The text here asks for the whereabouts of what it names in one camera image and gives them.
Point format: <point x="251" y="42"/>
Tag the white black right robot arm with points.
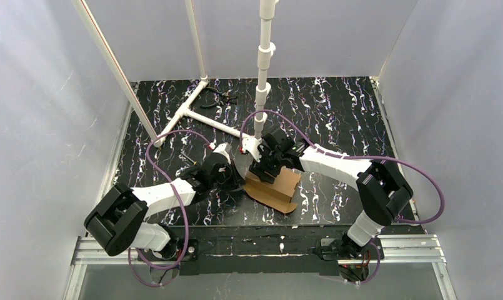
<point x="382" y="189"/>

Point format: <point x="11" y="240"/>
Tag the white PVC pipe frame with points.
<point x="266" y="50"/>

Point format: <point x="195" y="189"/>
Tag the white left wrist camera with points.
<point x="224" y="149"/>

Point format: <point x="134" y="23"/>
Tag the yellow black screwdriver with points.
<point x="191" y="160"/>

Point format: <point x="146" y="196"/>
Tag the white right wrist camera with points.
<point x="250" y="145"/>

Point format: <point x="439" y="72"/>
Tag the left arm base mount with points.
<point x="173" y="250"/>

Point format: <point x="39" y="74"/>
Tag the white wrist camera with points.
<point x="224" y="149"/>
<point x="250" y="145"/>

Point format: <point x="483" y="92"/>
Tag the black pliers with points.
<point x="223" y="98"/>

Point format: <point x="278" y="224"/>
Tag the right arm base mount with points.
<point x="332" y="249"/>

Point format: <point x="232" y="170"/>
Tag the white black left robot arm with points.
<point x="118" y="221"/>

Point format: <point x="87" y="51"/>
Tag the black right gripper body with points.
<point x="263" y="166"/>

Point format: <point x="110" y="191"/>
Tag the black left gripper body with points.
<point x="234" y="176"/>

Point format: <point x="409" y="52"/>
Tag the brown cardboard box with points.
<point x="277" y="195"/>

